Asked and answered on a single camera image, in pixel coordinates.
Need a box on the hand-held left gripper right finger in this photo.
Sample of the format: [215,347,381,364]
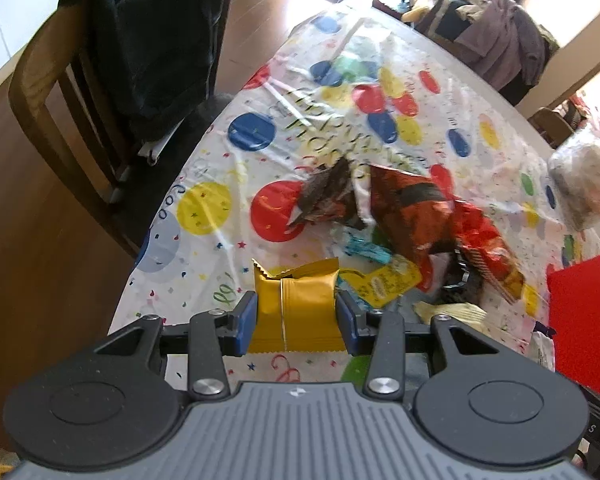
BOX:
[334,291,503,402]

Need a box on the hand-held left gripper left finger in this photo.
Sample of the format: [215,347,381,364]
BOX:
[94,292,258,402]

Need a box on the yellow snack packet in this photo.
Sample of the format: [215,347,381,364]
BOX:
[337,255,423,309]

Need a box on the dark cloth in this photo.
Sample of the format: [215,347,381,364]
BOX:
[82,0,231,143]

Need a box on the clear plastic tub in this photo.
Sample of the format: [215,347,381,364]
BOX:
[547,130,600,232]

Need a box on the orange black-banded snack bag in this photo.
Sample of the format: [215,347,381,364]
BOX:
[367,164,461,291]

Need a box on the balloon print plastic tablecloth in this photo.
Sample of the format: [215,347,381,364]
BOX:
[107,2,600,396]

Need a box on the brown crumpled snack wrapper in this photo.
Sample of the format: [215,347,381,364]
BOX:
[287,157,368,231]

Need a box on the gold foil snack packet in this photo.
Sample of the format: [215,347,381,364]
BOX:
[249,257,346,356]

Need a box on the white printed pouch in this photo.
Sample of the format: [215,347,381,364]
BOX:
[530,329,557,372]

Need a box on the pile of clothes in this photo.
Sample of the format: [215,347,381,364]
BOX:
[375,0,561,106]

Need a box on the red cardboard box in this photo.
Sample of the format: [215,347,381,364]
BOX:
[547,254,600,396]

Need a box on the cream snack packet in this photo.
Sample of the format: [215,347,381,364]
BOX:
[412,301,488,324]

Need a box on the teal candy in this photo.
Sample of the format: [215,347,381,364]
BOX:
[342,235,393,264]

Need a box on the red checkered snack bag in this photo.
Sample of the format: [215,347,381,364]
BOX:
[430,200,526,306]

